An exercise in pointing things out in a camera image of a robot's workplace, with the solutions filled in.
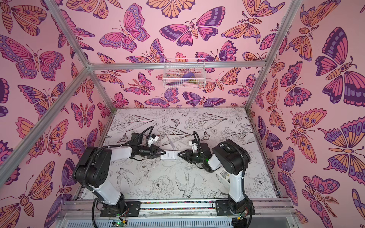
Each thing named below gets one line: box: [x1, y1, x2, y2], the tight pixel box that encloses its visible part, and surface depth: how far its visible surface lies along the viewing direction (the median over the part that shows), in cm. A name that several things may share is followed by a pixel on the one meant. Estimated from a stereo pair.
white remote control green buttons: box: [160, 151, 182, 160], surface depth 89 cm
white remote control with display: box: [214, 166, 231, 193], surface depth 85 cm
